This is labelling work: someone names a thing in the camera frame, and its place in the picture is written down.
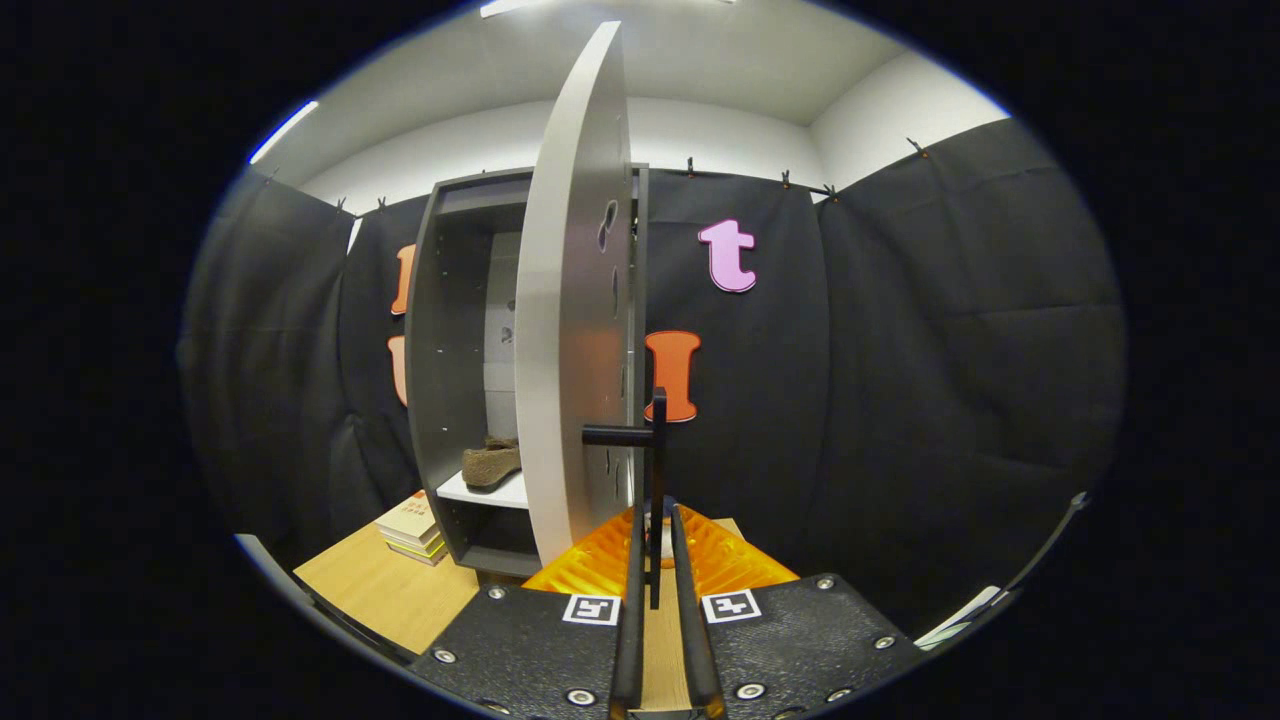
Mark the ceiling light panel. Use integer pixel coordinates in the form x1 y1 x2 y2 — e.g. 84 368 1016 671
248 100 321 166
480 0 741 19

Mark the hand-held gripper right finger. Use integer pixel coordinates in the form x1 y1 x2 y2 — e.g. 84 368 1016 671
665 498 926 720

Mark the brown fuzzy shoe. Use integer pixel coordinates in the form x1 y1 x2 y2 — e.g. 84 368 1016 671
461 436 523 491

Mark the white cabinet shelf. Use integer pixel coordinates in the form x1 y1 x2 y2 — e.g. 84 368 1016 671
437 470 531 510

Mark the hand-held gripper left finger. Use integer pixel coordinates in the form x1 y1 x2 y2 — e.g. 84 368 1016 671
410 500 649 720

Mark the white flat object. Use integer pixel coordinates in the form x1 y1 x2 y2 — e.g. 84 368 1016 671
915 585 1001 648

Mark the stack of books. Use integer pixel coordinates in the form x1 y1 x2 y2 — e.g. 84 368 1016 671
375 490 449 567

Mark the row of small backdrop clips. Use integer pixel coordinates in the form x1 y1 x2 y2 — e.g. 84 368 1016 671
335 138 926 213

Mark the dark grey shoe cabinet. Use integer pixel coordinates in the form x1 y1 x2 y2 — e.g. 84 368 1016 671
405 163 651 579

